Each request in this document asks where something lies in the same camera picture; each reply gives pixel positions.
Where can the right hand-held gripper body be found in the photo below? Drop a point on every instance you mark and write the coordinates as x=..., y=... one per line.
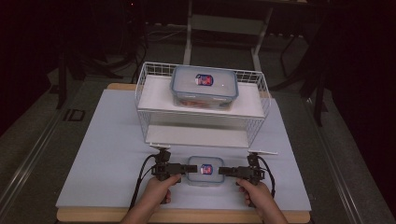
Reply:
x=250, y=172

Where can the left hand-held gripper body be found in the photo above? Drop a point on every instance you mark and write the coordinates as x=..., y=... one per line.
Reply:
x=165, y=169

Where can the small clear food container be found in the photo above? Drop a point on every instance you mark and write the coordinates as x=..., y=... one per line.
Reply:
x=205, y=179

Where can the large clear food container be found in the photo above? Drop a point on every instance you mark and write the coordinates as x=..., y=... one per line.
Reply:
x=204, y=90

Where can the person's left hand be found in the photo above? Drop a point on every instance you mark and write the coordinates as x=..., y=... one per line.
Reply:
x=155, y=193

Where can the person's right hand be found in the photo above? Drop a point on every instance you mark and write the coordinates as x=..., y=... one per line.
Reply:
x=260, y=199

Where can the wooden table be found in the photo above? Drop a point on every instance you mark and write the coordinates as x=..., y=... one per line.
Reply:
x=186, y=216

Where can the black metal stand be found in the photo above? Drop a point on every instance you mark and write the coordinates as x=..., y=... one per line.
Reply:
x=319, y=99

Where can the black floor plate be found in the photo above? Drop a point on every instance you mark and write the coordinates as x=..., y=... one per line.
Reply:
x=74, y=115

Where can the white metal stand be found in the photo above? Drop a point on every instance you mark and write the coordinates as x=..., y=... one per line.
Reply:
x=227, y=25

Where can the metal floor rail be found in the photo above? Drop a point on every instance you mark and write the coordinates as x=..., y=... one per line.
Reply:
x=28, y=155
x=336, y=161

